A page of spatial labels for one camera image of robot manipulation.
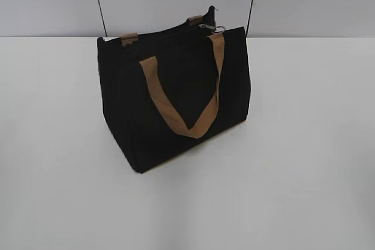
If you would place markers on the black bag with tan handles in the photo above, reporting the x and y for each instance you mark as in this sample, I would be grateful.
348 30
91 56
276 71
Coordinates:
163 93

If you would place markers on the silver zipper pull with ring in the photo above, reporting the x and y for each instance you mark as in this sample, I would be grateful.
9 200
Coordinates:
213 29

